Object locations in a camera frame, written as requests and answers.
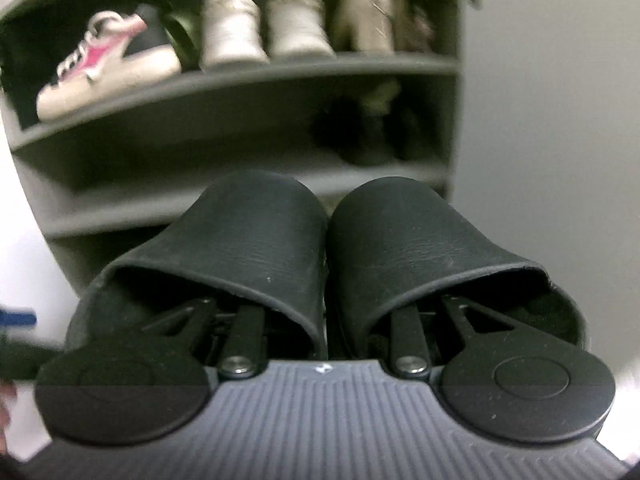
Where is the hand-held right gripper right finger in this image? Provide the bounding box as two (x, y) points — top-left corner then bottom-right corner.
(390, 296), (518, 378)

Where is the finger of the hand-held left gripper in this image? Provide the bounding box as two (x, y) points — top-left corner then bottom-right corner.
(0, 309), (37, 329)
(0, 341), (67, 382)

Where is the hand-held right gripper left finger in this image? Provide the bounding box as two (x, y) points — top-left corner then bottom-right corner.
(142, 297), (266, 378)

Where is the black slide sandal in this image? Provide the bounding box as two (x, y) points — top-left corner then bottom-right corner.
(325, 176), (586, 361)
(65, 170), (331, 361)

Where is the grey shoe cabinet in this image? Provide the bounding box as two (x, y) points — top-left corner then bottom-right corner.
(0, 0), (483, 311)

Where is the dark fuzzy footwear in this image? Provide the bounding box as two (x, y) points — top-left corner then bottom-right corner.
(310, 80), (441, 167)

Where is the pink and white sneaker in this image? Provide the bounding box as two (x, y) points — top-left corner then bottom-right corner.
(36, 4), (182, 122)

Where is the beige sneaker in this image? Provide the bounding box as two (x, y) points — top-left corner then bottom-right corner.
(200, 0), (271, 71)
(265, 0), (335, 58)

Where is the dark brown boot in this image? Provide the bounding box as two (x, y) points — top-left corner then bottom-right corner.
(395, 0), (441, 51)

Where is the beige boot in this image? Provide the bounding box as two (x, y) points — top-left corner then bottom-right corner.
(334, 0), (398, 53)

